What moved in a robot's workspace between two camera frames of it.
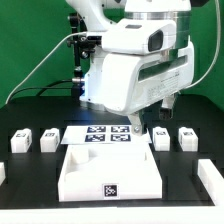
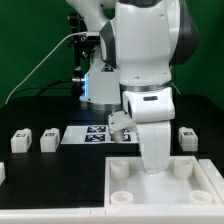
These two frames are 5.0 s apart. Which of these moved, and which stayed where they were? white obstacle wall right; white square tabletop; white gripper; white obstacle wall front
Moved: white square tabletop; white gripper
Stayed: white obstacle wall right; white obstacle wall front
